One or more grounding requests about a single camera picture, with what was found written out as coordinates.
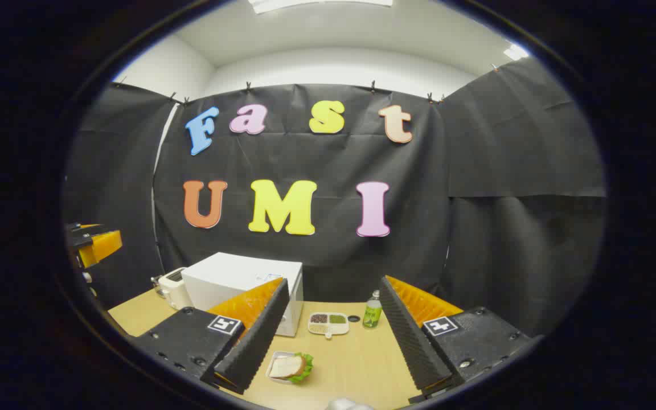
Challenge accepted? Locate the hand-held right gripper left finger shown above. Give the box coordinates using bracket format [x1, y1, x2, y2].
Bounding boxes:
[132, 277, 290, 395]

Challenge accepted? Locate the divided plate of beans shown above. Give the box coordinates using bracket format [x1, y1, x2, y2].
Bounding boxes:
[307, 312, 350, 339]

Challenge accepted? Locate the green label drink bottle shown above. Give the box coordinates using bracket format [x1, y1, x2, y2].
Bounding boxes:
[362, 290, 383, 329]

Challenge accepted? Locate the sandwich with lettuce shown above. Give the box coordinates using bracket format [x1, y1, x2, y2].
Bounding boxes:
[269, 352, 314, 383]

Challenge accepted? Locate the black backdrop cloth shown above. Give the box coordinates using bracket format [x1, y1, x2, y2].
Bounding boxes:
[63, 57, 608, 337]

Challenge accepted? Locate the row of black clips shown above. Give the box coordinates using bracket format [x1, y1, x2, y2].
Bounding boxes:
[114, 64, 499, 106]

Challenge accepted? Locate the white toaster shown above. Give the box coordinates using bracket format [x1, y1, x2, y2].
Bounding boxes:
[157, 268, 192, 311]

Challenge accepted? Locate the small white rectangular dish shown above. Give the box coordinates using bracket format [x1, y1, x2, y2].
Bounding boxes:
[265, 350, 306, 385]

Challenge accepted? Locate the white microwave oven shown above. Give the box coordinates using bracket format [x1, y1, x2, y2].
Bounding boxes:
[181, 252, 304, 338]

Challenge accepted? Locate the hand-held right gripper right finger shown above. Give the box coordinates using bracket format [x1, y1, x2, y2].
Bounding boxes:
[379, 275, 534, 399]

